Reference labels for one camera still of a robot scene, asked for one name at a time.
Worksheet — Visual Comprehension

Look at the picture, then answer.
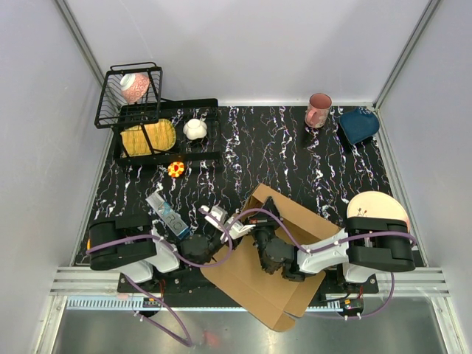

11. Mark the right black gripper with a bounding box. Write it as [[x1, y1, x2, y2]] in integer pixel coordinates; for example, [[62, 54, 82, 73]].
[[243, 196, 283, 272]]

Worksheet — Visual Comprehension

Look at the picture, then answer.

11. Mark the brown cardboard box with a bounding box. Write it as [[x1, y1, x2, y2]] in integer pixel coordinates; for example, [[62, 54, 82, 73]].
[[201, 184, 340, 332]]

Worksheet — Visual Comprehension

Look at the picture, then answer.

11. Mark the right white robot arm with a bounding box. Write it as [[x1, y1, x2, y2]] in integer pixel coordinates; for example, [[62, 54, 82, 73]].
[[245, 191, 416, 293]]

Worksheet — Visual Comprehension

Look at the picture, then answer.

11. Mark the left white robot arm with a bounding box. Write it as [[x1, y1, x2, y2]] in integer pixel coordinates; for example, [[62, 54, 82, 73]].
[[86, 213, 227, 294]]

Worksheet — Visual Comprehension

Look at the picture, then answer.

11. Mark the blue grey carton box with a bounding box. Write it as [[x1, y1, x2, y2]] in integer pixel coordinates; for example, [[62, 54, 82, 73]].
[[146, 191, 190, 240]]

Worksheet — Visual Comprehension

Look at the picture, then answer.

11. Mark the red yellow flower toy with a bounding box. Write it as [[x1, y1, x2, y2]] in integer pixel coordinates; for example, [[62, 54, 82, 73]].
[[167, 162, 185, 178]]

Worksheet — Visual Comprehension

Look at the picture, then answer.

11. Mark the pink cream round plate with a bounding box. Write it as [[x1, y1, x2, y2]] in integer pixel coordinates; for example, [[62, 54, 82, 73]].
[[347, 191, 410, 229]]

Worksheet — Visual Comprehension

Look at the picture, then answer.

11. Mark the pink ceramic mug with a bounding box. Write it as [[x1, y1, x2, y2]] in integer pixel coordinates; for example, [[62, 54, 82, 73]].
[[305, 93, 332, 128]]

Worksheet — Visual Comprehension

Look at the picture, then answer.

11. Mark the yellow woven plate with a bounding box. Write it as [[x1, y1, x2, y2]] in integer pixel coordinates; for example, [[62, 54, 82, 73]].
[[120, 119, 176, 156]]

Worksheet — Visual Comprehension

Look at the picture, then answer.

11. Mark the dark blue dish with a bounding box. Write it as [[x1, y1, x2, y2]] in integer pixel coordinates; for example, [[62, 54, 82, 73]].
[[339, 107, 380, 145]]

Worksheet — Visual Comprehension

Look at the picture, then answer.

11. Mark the pink patterned bowl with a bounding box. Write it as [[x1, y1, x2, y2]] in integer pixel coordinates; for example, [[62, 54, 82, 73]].
[[119, 73, 150, 104]]

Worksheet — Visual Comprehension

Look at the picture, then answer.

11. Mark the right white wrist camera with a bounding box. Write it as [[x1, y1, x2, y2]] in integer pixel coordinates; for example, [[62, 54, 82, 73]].
[[224, 217, 255, 240]]

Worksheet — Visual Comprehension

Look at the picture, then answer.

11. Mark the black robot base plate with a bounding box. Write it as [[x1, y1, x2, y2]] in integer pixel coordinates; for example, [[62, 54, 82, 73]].
[[117, 272, 379, 309]]

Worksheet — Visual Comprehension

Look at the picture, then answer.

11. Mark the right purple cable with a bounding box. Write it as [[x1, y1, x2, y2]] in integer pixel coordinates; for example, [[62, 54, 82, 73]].
[[221, 208, 417, 320]]

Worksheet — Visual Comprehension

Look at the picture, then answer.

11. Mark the black wire dish rack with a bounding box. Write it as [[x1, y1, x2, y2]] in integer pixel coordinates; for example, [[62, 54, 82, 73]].
[[94, 62, 222, 167]]

